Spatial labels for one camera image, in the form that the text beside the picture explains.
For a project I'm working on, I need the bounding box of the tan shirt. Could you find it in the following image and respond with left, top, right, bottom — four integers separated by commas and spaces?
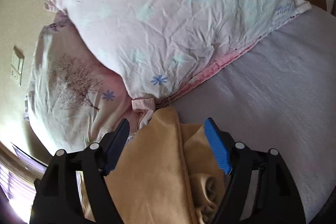
79, 107, 232, 224

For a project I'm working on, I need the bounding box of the tree print pillow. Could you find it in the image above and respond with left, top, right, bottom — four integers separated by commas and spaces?
23, 12, 156, 154

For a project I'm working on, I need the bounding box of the black television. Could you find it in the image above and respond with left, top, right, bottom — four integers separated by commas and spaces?
11, 143, 47, 174

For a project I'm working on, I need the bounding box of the grey bed sheet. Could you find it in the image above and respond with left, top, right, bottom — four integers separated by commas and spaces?
175, 6, 335, 223

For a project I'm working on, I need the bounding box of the window with curtain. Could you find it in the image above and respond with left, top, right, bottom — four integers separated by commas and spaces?
0, 139, 48, 224

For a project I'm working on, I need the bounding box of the pink floral pillow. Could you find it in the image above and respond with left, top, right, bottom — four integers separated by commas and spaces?
44, 0, 313, 111

